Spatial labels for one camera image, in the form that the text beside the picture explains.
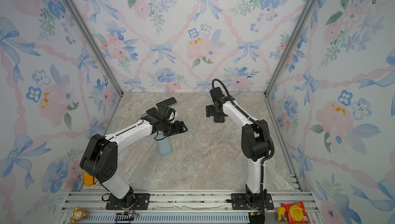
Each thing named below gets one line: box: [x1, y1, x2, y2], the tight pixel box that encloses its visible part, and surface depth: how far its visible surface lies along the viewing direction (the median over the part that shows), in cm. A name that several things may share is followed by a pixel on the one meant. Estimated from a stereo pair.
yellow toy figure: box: [276, 206, 287, 222], surface depth 70 cm
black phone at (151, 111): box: [146, 106, 157, 117], surface depth 112 cm
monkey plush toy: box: [70, 206, 89, 224], surface depth 70 cm
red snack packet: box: [280, 201, 310, 224], surface depth 72 cm
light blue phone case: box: [154, 132, 173, 156], surface depth 94 cm
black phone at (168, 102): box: [155, 97, 177, 109], surface depth 116 cm
